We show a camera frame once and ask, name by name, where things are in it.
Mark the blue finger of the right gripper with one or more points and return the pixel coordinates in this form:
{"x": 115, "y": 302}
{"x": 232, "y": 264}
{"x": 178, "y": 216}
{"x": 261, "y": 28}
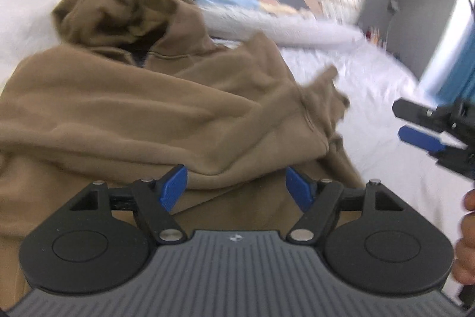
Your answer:
{"x": 416, "y": 114}
{"x": 420, "y": 139}

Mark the brown zip hoodie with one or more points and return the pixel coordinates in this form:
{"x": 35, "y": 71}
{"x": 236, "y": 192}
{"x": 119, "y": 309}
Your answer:
{"x": 136, "y": 87}

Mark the white bed sheet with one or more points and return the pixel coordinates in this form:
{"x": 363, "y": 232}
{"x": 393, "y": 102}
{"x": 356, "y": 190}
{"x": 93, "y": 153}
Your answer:
{"x": 367, "y": 76}

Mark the person's right hand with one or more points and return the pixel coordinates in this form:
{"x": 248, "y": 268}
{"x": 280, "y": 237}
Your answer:
{"x": 463, "y": 269}

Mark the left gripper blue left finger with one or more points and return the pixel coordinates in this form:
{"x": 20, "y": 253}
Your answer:
{"x": 154, "y": 200}

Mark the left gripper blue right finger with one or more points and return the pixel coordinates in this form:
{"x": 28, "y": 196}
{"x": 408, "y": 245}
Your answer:
{"x": 319, "y": 201}

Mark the grey white duvet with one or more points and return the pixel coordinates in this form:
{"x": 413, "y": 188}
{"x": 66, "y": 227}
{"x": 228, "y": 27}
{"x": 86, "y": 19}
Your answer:
{"x": 294, "y": 31}

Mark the small items on nightstand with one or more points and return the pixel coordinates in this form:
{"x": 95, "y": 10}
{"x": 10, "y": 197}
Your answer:
{"x": 375, "y": 37}

